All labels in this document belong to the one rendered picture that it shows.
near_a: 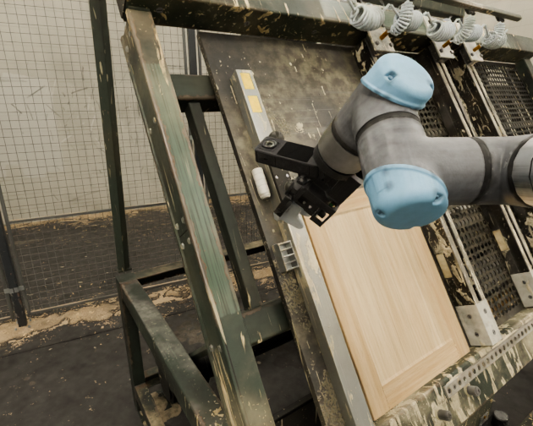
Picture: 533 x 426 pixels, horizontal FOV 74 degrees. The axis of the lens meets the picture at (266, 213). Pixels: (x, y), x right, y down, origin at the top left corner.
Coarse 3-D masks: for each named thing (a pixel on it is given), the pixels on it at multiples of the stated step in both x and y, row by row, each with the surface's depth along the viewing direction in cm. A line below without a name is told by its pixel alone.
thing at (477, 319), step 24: (408, 0) 113; (384, 24) 125; (408, 24) 114; (360, 48) 126; (384, 48) 121; (360, 72) 128; (432, 240) 116; (456, 240) 113; (456, 264) 111; (456, 288) 112; (480, 288) 111; (480, 312) 108; (480, 336) 108
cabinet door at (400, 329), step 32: (352, 224) 102; (320, 256) 92; (352, 256) 98; (384, 256) 104; (416, 256) 110; (352, 288) 94; (384, 288) 100; (416, 288) 106; (352, 320) 91; (384, 320) 96; (416, 320) 102; (448, 320) 108; (352, 352) 88; (384, 352) 93; (416, 352) 98; (448, 352) 104; (384, 384) 90; (416, 384) 94
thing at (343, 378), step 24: (240, 72) 96; (240, 96) 96; (264, 120) 95; (264, 168) 92; (312, 264) 88; (312, 288) 86; (312, 312) 86; (336, 336) 85; (336, 360) 83; (336, 384) 83; (360, 408) 82
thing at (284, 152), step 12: (264, 144) 57; (276, 144) 57; (288, 144) 57; (264, 156) 56; (276, 156) 55; (288, 156) 55; (300, 156) 54; (312, 156) 54; (288, 168) 55; (300, 168) 54; (312, 168) 53
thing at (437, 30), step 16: (432, 0) 119; (448, 0) 122; (464, 0) 128; (352, 16) 105; (368, 16) 105; (384, 16) 108; (416, 16) 116; (496, 16) 143; (512, 16) 147; (432, 32) 131; (448, 32) 127; (480, 32) 138; (496, 32) 146; (496, 48) 152
